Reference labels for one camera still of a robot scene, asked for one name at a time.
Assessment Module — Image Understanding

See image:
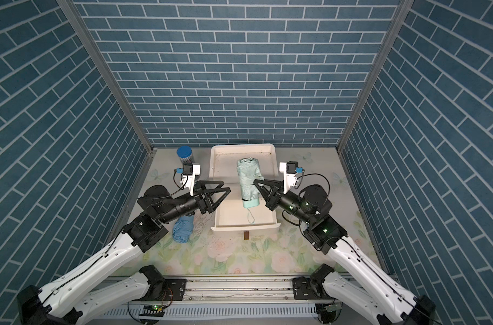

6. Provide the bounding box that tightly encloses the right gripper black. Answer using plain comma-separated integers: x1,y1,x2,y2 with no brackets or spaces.
257,179,315,228

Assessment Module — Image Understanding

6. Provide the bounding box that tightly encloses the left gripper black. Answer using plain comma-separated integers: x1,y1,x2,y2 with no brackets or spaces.
156,181,227,226

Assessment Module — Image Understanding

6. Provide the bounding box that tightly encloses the green umbrella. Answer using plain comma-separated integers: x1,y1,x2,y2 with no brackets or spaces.
237,157,264,224

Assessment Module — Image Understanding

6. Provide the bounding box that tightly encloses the white drawer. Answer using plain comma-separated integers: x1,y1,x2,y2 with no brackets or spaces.
211,184,281,236

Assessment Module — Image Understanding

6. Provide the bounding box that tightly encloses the blue umbrella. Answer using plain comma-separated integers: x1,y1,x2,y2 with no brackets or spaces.
172,215,194,243

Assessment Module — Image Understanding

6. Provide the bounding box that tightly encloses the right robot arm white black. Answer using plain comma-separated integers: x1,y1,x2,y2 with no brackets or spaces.
254,180,436,324

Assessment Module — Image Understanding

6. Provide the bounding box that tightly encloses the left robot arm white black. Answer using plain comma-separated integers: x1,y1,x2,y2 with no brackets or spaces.
17,181,231,324

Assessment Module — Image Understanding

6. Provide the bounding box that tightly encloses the white plastic drawer cabinet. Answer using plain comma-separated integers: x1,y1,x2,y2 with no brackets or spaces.
208,144,279,192

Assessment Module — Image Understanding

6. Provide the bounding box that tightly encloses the pencil tube blue lid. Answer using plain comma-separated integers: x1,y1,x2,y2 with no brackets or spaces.
177,146,195,164

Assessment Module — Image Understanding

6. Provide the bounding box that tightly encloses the floral table mat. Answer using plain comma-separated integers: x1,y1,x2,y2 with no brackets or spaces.
107,194,369,277

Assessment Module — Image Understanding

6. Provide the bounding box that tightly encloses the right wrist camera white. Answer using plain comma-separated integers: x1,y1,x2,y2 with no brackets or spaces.
279,161,304,194

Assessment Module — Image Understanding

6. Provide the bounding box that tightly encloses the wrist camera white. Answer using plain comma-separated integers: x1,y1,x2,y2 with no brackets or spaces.
279,161,304,194
175,163,200,196

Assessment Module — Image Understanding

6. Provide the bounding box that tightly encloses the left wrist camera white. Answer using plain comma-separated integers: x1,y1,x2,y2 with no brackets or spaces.
175,163,200,196

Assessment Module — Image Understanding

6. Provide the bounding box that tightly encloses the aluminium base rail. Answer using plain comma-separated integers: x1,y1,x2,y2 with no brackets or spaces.
67,275,414,322

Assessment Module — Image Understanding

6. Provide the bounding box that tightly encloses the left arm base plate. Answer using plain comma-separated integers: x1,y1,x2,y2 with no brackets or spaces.
137,278,187,303

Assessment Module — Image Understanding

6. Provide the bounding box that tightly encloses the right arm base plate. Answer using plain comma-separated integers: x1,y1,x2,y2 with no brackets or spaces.
292,276,336,301

